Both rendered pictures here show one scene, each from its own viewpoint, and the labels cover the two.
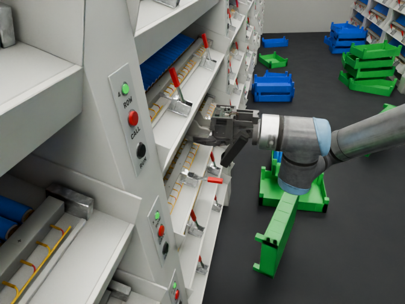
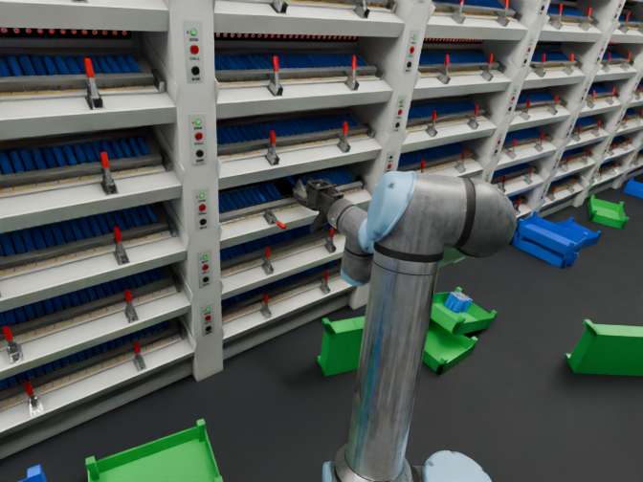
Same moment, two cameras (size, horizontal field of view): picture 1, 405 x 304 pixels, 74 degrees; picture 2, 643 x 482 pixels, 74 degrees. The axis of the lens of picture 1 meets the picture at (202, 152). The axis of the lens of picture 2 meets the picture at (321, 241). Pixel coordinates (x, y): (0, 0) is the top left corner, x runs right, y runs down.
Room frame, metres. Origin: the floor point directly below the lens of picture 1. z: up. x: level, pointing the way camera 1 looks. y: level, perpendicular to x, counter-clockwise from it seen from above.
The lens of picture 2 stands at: (-0.39, -0.73, 1.18)
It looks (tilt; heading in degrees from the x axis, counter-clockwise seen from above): 31 degrees down; 33
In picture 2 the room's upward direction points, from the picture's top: 7 degrees clockwise
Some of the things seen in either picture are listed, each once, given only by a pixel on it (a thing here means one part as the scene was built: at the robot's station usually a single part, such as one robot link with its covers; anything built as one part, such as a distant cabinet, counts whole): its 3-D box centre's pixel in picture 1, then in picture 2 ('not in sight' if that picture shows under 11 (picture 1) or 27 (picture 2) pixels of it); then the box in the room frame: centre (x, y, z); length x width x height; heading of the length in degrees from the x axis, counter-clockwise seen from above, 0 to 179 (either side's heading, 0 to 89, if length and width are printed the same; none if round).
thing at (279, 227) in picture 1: (277, 227); (362, 339); (0.67, -0.27, 0.10); 0.30 x 0.08 x 0.20; 147
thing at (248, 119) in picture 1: (234, 126); (324, 199); (0.59, -0.09, 0.61); 0.12 x 0.08 x 0.09; 75
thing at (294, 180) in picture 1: (298, 169); (361, 262); (0.56, -0.26, 0.48); 0.12 x 0.09 x 0.12; 128
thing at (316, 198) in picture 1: (291, 187); (428, 332); (0.94, -0.42, 0.04); 0.30 x 0.20 x 0.08; 74
